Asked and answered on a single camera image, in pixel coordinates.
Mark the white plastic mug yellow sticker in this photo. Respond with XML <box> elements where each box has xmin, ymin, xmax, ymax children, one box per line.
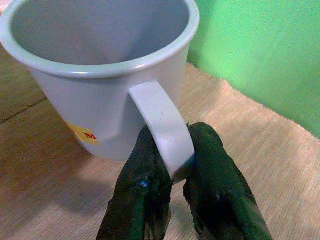
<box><xmin>0</xmin><ymin>0</ymin><xmax>201</xmax><ymax>184</ymax></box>

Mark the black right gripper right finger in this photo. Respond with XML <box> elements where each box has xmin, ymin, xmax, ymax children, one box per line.
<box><xmin>183</xmin><ymin>121</ymin><xmax>274</xmax><ymax>240</ymax></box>

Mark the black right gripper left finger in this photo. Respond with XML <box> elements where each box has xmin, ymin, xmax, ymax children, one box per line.
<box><xmin>96</xmin><ymin>126</ymin><xmax>174</xmax><ymax>240</ymax></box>

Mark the beige woven table mat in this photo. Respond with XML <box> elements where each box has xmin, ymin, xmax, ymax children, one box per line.
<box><xmin>0</xmin><ymin>62</ymin><xmax>320</xmax><ymax>240</ymax></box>

